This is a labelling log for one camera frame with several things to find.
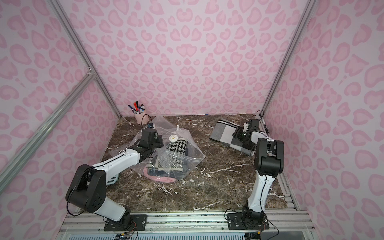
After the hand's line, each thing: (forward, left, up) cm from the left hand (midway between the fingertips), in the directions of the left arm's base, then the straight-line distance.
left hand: (160, 135), depth 92 cm
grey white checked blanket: (+11, -41, -10) cm, 44 cm away
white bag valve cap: (-2, -8, 0) cm, 9 cm away
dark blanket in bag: (-23, -10, -4) cm, 25 cm away
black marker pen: (+26, +17, -1) cm, 31 cm away
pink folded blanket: (-24, -1, -9) cm, 25 cm away
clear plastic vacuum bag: (-15, -2, -2) cm, 15 cm away
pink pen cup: (+21, +18, -7) cm, 28 cm away
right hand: (+8, -49, -9) cm, 51 cm away
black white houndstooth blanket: (-8, -10, -5) cm, 14 cm away
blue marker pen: (+23, +23, -1) cm, 32 cm away
